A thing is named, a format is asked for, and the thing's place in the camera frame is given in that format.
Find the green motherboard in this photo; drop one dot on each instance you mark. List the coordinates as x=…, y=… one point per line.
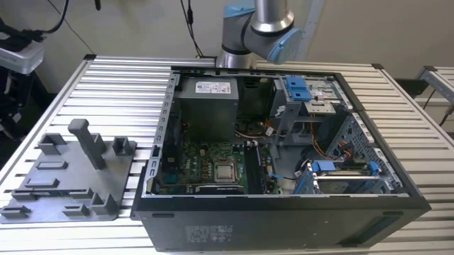
x=198, y=159

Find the black table corner cap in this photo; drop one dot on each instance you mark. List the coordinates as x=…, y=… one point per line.
x=90, y=56
x=378, y=66

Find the black hanging rod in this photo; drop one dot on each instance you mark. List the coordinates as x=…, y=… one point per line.
x=98, y=4

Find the blue drive latch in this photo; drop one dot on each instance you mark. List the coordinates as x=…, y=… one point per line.
x=295, y=87

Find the grey parts rack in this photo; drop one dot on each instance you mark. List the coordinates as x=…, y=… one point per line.
x=71, y=180

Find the black RAM slot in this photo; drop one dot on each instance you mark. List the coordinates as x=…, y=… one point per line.
x=266, y=170
x=261, y=170

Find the black graphics card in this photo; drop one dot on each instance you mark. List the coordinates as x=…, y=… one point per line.
x=218, y=189

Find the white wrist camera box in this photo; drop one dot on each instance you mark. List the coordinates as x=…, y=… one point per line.
x=24, y=59

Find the grey metal drive cage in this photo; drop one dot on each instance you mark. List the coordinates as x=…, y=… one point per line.
x=321, y=107

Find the silver CPU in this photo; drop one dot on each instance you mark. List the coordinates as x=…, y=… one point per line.
x=224, y=173

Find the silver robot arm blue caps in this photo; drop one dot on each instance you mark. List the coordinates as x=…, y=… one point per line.
x=270, y=16

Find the grey power supply box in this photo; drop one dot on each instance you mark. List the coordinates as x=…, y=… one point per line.
x=207, y=119

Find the white power connector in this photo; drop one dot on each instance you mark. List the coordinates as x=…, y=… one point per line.
x=270, y=169

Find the CPU socket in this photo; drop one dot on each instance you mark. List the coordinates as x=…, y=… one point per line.
x=224, y=160

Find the aluminium frame table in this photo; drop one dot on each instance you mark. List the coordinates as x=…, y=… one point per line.
x=438, y=78

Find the black open PC case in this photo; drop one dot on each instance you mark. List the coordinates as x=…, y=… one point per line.
x=249, y=225

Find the hard disk in blue carrier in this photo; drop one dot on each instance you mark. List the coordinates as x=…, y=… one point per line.
x=325, y=168

